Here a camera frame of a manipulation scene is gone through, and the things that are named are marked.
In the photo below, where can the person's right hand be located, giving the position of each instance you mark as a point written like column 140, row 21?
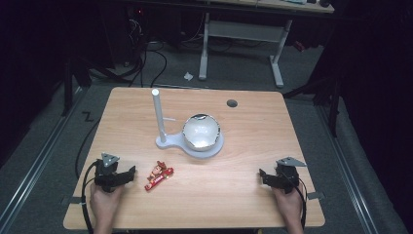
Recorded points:
column 289, row 205

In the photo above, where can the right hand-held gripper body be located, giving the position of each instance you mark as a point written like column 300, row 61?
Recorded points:
column 287, row 176

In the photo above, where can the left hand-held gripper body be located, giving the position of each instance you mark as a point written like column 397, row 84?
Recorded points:
column 106, row 171

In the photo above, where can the grey tape strip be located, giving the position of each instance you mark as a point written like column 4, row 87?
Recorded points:
column 315, row 195
column 72, row 200

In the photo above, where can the white-legged wooden desk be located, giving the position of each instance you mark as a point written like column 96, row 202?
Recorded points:
column 242, row 31

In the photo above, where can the crumpled white paper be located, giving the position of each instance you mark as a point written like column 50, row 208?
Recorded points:
column 188, row 76

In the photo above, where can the person's left hand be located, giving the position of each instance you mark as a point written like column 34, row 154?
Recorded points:
column 104, row 202

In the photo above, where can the black metal stand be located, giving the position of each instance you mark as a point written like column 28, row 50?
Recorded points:
column 74, row 78
column 324, row 94

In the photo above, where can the white bowl with silver rim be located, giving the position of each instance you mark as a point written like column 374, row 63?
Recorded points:
column 201, row 132

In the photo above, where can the metal floor rail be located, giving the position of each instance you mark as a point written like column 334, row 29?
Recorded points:
column 347, row 169
column 39, row 162

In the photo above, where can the red snack packet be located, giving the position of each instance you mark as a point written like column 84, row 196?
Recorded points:
column 159, row 178

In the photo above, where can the white stand with pole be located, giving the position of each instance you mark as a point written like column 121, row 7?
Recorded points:
column 168, row 141

